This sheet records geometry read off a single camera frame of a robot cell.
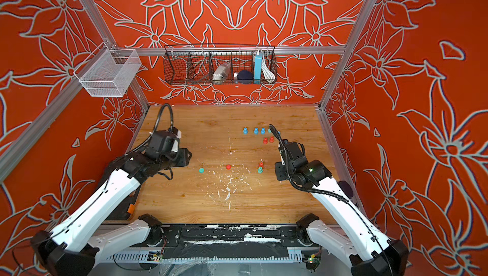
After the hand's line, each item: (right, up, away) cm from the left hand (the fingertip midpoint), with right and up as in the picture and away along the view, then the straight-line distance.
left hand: (188, 153), depth 76 cm
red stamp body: (+38, +3, +25) cm, 46 cm away
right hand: (+37, -6, 0) cm, 37 cm away
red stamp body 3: (+32, -8, +15) cm, 36 cm away
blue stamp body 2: (+30, +8, +28) cm, 42 cm away
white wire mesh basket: (-44, +38, +16) cm, 60 cm away
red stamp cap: (+15, -10, +17) cm, 24 cm away
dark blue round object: (+24, +36, +20) cm, 48 cm away
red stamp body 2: (+35, +2, +25) cm, 43 cm away
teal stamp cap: (+2, -11, +16) cm, 20 cm away
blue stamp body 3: (+34, +8, +28) cm, 45 cm away
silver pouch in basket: (+12, +38, +17) cm, 43 cm away
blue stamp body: (+24, +8, +29) cm, 38 cm away
